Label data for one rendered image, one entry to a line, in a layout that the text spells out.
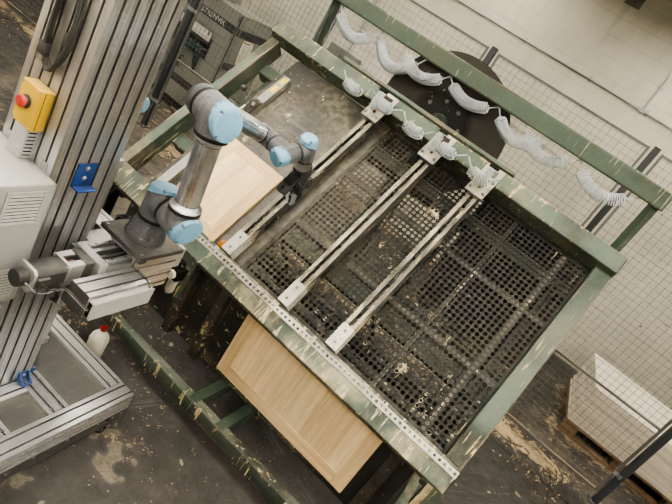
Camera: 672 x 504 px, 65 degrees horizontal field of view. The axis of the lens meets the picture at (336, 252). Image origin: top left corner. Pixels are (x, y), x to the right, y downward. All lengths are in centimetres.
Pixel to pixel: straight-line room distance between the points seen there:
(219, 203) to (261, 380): 92
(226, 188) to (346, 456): 143
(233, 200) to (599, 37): 542
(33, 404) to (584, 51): 648
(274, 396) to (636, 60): 573
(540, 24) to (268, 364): 565
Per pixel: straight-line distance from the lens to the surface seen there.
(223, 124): 171
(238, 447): 277
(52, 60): 184
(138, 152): 297
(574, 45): 724
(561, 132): 300
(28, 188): 178
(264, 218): 256
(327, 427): 269
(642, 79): 718
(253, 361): 280
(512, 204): 269
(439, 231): 255
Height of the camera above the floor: 209
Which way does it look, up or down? 21 degrees down
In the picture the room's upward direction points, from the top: 33 degrees clockwise
